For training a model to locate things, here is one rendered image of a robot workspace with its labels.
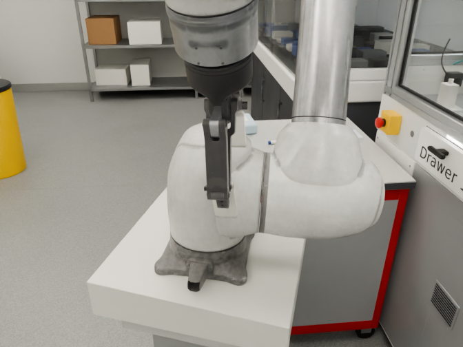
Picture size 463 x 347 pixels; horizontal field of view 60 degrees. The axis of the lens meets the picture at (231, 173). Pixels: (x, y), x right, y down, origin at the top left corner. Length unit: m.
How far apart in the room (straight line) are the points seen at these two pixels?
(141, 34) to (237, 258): 4.09
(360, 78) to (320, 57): 1.24
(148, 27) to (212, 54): 4.32
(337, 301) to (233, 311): 0.94
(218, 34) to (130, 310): 0.57
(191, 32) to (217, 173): 0.16
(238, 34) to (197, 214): 0.39
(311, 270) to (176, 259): 0.78
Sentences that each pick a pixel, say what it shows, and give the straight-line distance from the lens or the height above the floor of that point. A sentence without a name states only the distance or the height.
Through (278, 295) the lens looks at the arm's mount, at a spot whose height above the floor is 0.83.
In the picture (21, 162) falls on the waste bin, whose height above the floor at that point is 0.08.
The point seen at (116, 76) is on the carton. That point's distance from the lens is 4.96.
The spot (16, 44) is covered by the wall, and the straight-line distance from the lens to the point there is 5.59.
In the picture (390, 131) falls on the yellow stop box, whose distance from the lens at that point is 1.53.
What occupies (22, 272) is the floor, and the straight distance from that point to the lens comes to 2.34.
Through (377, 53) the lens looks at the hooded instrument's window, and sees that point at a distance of 2.01.
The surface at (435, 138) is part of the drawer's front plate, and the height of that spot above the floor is 0.92.
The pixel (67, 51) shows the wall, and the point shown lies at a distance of 5.42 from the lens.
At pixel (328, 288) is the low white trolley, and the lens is 1.58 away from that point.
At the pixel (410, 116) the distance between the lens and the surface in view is 1.48.
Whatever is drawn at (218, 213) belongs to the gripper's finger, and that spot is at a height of 1.07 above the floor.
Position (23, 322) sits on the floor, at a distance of 2.06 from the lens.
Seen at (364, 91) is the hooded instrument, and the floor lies 0.86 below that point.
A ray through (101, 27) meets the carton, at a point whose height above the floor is 0.80.
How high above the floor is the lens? 1.37
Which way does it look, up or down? 27 degrees down
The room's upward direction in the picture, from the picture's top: straight up
